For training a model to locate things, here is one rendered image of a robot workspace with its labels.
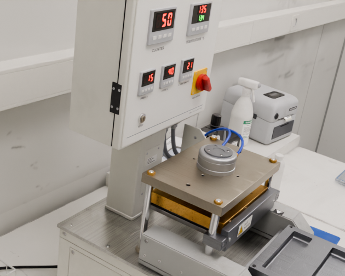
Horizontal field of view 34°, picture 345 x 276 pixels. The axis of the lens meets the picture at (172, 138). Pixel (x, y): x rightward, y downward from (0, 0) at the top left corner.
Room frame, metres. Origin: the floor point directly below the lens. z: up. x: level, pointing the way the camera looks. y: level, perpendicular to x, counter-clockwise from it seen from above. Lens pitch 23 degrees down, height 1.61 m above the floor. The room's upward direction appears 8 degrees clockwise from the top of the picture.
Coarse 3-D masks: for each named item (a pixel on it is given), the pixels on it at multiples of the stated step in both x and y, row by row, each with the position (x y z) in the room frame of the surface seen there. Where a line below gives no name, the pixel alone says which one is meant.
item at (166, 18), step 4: (164, 12) 1.02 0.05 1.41; (168, 12) 1.04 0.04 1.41; (172, 12) 1.05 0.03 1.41; (156, 16) 1.00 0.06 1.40; (160, 16) 1.01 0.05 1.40; (164, 16) 1.03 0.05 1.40; (168, 16) 1.04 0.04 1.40; (156, 20) 1.00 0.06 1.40; (160, 20) 1.02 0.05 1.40; (164, 20) 1.03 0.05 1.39; (168, 20) 1.04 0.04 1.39; (156, 24) 1.00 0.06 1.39; (160, 24) 1.02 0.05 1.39; (164, 24) 1.03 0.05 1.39; (168, 24) 1.04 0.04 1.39; (156, 28) 1.01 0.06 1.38
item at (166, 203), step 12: (156, 192) 0.98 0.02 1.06; (252, 192) 1.04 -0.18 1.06; (264, 192) 1.07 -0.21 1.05; (156, 204) 0.98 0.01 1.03; (168, 204) 0.96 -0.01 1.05; (180, 204) 0.95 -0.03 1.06; (192, 204) 0.95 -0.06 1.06; (240, 204) 0.98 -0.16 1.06; (168, 216) 0.96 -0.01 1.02; (180, 216) 0.95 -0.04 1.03; (192, 216) 0.93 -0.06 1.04; (204, 216) 0.92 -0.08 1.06; (228, 216) 0.93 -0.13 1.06; (204, 228) 0.92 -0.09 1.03
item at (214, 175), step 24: (216, 144) 1.15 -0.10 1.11; (168, 168) 0.99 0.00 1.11; (192, 168) 1.01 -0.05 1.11; (216, 168) 0.99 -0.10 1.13; (240, 168) 1.04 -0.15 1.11; (264, 168) 1.06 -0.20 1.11; (168, 192) 0.93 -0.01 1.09; (192, 192) 0.91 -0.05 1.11; (216, 192) 0.92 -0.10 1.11; (240, 192) 0.94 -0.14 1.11
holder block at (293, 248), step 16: (288, 240) 1.00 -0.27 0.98; (304, 240) 1.01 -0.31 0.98; (320, 240) 1.00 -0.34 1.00; (272, 256) 0.92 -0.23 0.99; (288, 256) 0.94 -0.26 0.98; (304, 256) 0.93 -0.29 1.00; (320, 256) 0.94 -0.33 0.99; (336, 256) 0.97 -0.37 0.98; (256, 272) 0.86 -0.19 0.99; (272, 272) 0.86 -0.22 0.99; (288, 272) 0.87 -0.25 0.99; (304, 272) 0.88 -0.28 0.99; (320, 272) 0.90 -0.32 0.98; (336, 272) 0.91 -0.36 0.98
